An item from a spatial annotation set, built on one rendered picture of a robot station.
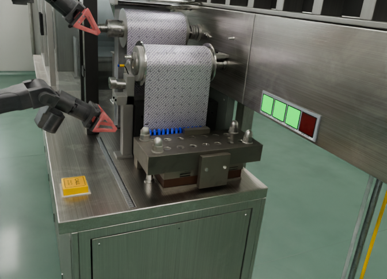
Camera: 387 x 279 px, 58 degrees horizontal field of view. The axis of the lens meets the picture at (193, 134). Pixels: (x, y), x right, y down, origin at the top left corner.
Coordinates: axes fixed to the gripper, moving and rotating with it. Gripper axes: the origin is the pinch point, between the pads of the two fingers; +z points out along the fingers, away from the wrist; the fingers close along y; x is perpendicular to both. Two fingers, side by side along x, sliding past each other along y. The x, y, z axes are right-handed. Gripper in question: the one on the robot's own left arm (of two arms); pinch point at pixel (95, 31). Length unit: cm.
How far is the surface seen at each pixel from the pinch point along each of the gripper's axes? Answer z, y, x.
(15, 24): 2, -550, -57
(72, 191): 19.9, 19.5, -40.5
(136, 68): 16.2, 3.9, -0.6
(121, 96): 20.0, -0.8, -10.9
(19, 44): 24, -550, -80
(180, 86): 30.9, 6.6, 4.8
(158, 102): 28.6, 6.5, -4.2
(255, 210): 70, 32, -11
